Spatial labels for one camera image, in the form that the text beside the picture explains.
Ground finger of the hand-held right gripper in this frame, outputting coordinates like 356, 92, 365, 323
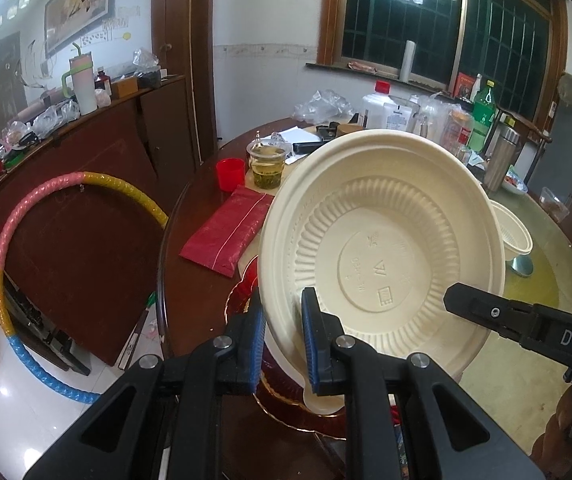
442, 282, 533, 347

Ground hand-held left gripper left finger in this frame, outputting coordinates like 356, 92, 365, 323
21, 286, 268, 480

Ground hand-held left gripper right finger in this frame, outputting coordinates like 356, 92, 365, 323
300, 286, 547, 480

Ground red scalloped gold-trim plate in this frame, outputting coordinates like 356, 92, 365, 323
223, 255, 397, 433

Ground large cream plastic bowl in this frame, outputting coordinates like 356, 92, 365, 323
258, 128, 508, 417

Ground person's right hand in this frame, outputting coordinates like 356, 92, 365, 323
533, 382, 572, 462

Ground small cream plastic bowl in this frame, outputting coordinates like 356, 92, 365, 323
487, 199, 535, 262

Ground red plastic packet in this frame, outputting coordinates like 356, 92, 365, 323
179, 185, 275, 279

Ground small clear plastic tub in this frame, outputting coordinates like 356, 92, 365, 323
537, 186, 568, 222

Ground plate of food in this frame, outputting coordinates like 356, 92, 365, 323
502, 166, 530, 196

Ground stainless steel thermos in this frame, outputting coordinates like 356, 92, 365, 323
485, 127, 520, 192

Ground red plastic cup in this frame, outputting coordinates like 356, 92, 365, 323
215, 158, 246, 193

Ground glass cup of tea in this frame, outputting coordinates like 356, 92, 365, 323
245, 130, 287, 192

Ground dark wooden board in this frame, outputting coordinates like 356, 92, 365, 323
0, 179, 170, 367

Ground green plastic bottle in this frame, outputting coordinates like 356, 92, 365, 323
470, 79, 498, 154

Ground black flat device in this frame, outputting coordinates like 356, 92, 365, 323
292, 140, 328, 156

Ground clear plastic container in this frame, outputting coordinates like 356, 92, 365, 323
415, 94, 453, 152

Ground white papers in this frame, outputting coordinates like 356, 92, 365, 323
270, 126, 323, 162

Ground red box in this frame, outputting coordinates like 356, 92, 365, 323
453, 72, 477, 99

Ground clear bottle with red cap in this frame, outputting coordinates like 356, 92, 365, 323
360, 79, 413, 134

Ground clear crumpled plastic bag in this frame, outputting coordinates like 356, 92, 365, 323
293, 88, 355, 124

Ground dark wooden sideboard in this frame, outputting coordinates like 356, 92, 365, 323
0, 74, 203, 241

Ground pink yellow blue hula hoop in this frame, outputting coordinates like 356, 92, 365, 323
0, 170, 170, 407

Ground white paper roll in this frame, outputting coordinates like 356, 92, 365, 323
398, 40, 417, 84

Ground small wooden box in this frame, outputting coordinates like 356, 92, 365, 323
110, 77, 140, 100

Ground dark plastic bag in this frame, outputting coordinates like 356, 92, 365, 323
132, 48, 165, 89

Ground brown glass bottle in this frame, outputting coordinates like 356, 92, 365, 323
93, 67, 113, 109

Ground clear plastic bag of goods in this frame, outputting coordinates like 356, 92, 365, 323
32, 99, 82, 137

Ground white pink green tumbler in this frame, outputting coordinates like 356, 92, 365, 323
62, 42, 100, 116

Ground dark window with wooden frame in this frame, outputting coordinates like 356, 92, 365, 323
322, 0, 570, 128

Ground framed wall painting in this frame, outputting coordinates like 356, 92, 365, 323
43, 0, 118, 59

